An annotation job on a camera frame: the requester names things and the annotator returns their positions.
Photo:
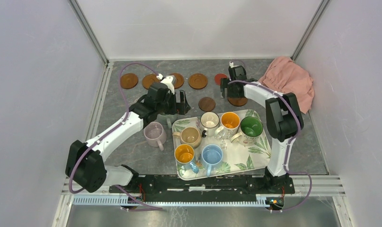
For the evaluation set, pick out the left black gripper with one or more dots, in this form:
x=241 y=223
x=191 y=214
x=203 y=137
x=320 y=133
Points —
x=184 y=107

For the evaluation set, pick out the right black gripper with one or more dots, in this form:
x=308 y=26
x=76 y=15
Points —
x=224 y=84

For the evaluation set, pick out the red round coaster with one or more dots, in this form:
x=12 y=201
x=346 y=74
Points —
x=218 y=78

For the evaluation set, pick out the dark walnut coaster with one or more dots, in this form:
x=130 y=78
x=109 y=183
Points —
x=206 y=104

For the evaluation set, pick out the brown wooden coaster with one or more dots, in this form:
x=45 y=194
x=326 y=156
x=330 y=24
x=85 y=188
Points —
x=128 y=81
x=179 y=80
x=238 y=102
x=198 y=81
x=149 y=79

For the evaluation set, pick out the pink drawstring cloth bag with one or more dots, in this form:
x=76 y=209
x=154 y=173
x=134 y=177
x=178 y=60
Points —
x=285 y=76

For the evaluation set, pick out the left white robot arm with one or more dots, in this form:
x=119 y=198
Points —
x=86 y=160

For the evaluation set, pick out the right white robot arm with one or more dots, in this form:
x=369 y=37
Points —
x=283 y=118

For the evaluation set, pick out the clear glass cup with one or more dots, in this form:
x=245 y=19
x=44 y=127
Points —
x=222 y=135

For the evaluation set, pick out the grey green ribbed mug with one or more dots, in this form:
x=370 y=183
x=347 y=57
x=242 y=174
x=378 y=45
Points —
x=167 y=119

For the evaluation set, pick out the cream enamel mug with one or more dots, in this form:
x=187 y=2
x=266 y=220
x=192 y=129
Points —
x=208 y=124

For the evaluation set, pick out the beige ceramic mug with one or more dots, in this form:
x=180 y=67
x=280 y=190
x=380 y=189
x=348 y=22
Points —
x=190 y=136

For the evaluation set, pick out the white mug orange inside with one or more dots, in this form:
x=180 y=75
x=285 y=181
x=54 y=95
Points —
x=231 y=121

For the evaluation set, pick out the pink ribbed mug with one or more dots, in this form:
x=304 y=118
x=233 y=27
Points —
x=155 y=135

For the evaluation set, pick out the white mug green inside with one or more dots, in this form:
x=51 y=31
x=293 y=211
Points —
x=249 y=131

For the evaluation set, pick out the light blue mug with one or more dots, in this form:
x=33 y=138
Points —
x=211 y=158

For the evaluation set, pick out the leaf patterned serving tray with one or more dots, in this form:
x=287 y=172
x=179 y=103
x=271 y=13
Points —
x=236 y=158

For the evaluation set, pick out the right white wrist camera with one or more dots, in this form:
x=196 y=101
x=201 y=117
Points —
x=232 y=64

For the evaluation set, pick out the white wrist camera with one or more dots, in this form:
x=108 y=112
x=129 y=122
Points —
x=232 y=64
x=168 y=80

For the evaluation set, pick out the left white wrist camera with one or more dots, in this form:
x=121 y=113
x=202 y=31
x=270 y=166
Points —
x=168 y=80

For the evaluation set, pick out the orange inside blue handle mug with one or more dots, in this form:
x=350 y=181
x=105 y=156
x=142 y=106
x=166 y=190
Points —
x=185 y=158

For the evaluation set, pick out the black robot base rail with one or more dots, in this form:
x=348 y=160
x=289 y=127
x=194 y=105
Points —
x=225 y=188

